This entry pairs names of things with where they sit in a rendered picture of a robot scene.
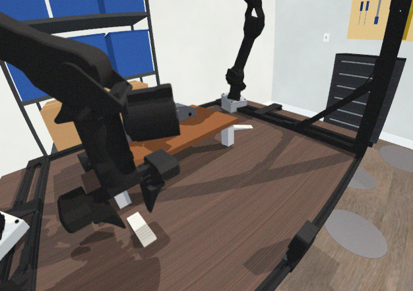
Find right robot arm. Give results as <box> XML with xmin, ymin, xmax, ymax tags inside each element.
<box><xmin>225</xmin><ymin>0</ymin><xmax>265</xmax><ymax>101</ymax></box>

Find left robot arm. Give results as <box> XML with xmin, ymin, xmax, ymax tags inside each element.
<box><xmin>0</xmin><ymin>12</ymin><xmax>181</xmax><ymax>172</ymax></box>

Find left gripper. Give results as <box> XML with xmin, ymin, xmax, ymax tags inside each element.
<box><xmin>57</xmin><ymin>141</ymin><xmax>180</xmax><ymax>234</ymax></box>

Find brown wooden stand with white legs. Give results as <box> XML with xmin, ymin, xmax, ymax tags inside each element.
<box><xmin>115</xmin><ymin>105</ymin><xmax>238</xmax><ymax>209</ymax></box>

